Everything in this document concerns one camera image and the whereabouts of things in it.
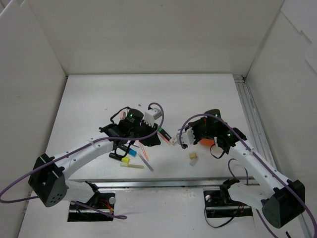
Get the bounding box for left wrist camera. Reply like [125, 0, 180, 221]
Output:
[144, 108, 162, 127]

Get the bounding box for yellow eraser block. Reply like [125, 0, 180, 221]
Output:
[189, 153, 197, 159]

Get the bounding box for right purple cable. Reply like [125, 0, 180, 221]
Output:
[179, 113, 317, 236]

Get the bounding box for yellow black highlighter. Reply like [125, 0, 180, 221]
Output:
[109, 153, 130, 164]

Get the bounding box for pink white stapler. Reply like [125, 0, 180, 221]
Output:
[120, 111, 126, 119]

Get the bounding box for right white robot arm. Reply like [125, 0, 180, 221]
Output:
[178, 109, 306, 229]

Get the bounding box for pale yellow pen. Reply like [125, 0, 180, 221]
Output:
[120, 163, 144, 169]

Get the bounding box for aluminium rail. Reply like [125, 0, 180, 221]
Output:
[232, 74, 314, 238]
[64, 177, 256, 190]

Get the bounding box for purple pen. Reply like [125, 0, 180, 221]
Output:
[138, 153, 154, 172]

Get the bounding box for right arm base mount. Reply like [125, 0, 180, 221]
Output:
[204, 178, 253, 229]

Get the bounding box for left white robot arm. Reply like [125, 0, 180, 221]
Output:
[28, 108, 163, 208]

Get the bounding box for green black highlighter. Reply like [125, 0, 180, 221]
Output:
[158, 127, 171, 141]

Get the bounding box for white eraser block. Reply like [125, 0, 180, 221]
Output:
[189, 158, 199, 167]

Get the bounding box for orange pen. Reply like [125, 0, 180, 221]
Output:
[139, 141, 149, 161]

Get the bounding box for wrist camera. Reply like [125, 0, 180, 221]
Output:
[176, 127, 195, 148]
[144, 108, 162, 127]

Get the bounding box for blue black highlighter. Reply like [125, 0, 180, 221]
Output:
[119, 145, 137, 157]

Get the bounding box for aluminium rail right side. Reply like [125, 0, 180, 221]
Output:
[232, 74, 314, 238]

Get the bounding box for aluminium rail front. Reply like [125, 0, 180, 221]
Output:
[64, 177, 256, 190]

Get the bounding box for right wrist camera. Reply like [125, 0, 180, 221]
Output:
[176, 127, 195, 148]

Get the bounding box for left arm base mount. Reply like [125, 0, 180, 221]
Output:
[67, 181, 115, 222]

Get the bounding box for white pink eraser box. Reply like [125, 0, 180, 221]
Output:
[169, 135, 178, 145]

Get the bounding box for orange round divided container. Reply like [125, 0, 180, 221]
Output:
[200, 139, 215, 147]

